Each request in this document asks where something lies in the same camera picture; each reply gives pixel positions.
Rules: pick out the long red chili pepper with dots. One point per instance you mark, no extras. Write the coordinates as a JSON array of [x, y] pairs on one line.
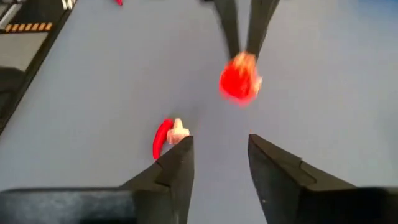
[[160, 140]]

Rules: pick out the small red tomato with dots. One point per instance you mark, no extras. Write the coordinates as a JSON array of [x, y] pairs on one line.
[[118, 2]]

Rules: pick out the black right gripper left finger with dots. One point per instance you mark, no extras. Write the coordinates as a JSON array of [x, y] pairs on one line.
[[168, 193]]

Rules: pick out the yellow black hazard tape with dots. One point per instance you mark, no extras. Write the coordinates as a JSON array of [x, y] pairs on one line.
[[28, 27]]

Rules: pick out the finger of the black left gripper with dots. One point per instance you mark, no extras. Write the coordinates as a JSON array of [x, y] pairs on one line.
[[228, 25], [261, 21]]

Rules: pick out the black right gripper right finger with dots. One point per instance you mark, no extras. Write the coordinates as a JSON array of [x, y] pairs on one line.
[[280, 186]]

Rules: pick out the beige mushroom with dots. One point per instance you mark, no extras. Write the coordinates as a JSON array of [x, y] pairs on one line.
[[177, 133]]

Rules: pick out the orange-red pepper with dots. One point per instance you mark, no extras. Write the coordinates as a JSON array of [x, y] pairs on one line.
[[237, 84]]

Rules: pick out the silver metal bar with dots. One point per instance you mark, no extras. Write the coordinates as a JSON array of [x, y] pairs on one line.
[[9, 15]]

